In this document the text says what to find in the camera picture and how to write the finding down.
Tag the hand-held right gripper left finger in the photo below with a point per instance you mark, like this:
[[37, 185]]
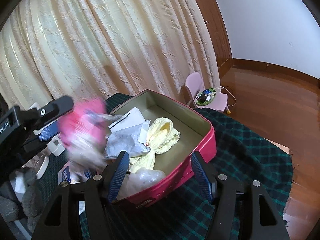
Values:
[[118, 177]]

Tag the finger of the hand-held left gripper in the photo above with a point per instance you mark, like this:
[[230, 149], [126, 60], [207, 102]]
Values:
[[60, 105], [48, 132]]

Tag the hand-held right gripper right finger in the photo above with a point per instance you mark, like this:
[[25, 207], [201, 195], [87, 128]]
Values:
[[203, 178]]

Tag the white cotton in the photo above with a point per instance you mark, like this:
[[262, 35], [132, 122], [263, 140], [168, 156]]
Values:
[[145, 178]]

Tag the red storage box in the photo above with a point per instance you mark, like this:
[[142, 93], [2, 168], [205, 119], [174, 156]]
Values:
[[175, 180]]

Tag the pink tasselled pouch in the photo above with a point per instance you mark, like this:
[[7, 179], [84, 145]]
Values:
[[82, 125]]

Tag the white tissue pack blue label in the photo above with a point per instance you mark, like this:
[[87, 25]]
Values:
[[66, 175]]

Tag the green plaid tablecloth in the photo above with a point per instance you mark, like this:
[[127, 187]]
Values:
[[237, 142]]

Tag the yellow knit cloth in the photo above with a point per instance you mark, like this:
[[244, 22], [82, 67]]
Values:
[[160, 135]]

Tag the grey plush toy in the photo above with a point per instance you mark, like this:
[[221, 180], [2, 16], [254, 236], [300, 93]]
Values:
[[30, 197]]

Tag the white flat packet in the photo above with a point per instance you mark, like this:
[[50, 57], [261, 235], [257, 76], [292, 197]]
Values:
[[132, 117]]

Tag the green tray of small items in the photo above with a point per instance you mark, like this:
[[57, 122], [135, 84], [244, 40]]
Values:
[[200, 102]]

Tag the cream textured curtain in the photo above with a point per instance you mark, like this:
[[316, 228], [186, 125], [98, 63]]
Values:
[[112, 42]]

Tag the pink child chair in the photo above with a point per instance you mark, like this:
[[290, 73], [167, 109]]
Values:
[[195, 82]]

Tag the wooden door frame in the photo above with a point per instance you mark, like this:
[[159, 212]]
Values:
[[215, 30]]

